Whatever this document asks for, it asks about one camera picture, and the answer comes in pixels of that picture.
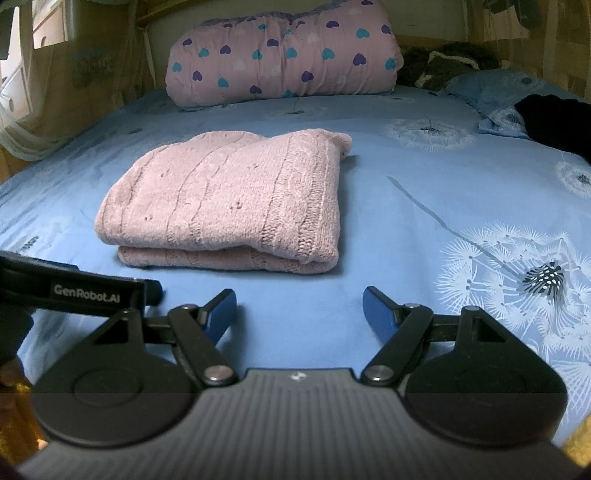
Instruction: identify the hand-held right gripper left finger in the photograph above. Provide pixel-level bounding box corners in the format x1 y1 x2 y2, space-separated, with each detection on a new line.
68 288 239 387

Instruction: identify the pink knit cardigan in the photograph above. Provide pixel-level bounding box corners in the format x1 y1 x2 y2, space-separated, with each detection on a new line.
94 128 354 277

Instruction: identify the blue dandelion-print bed sheet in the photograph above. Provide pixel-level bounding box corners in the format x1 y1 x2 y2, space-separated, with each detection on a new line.
0 87 591 452

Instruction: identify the black cloth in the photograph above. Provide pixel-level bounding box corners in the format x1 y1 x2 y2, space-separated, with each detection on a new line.
513 93 591 165

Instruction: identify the sheer mosquito net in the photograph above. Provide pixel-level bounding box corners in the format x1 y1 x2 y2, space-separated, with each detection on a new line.
0 0 155 163

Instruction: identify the pink heart-print rolled quilt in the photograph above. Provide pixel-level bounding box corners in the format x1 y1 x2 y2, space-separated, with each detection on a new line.
165 0 404 109

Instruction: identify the blue dandelion-print pillow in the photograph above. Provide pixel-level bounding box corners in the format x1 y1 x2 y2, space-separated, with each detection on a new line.
444 69 579 140

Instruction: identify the white drawer cabinet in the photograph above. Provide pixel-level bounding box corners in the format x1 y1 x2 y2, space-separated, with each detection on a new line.
0 0 66 121

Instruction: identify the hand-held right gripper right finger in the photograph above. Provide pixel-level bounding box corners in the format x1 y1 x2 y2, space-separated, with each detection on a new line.
359 285 533 387

